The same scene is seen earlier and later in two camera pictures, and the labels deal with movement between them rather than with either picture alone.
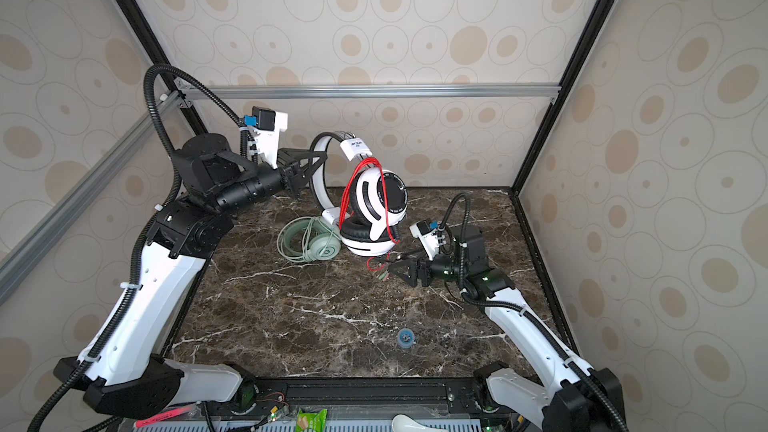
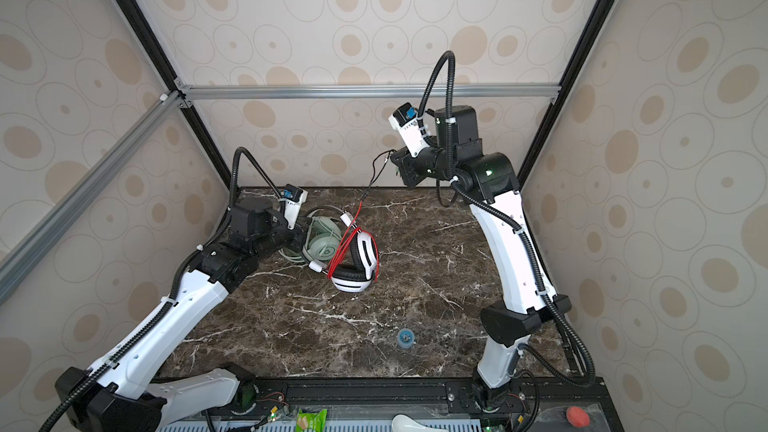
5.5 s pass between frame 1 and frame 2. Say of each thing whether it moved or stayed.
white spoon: stayed
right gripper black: moved
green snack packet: stayed
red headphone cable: moved
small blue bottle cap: stayed
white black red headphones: moved
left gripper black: moved
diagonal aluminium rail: stayed
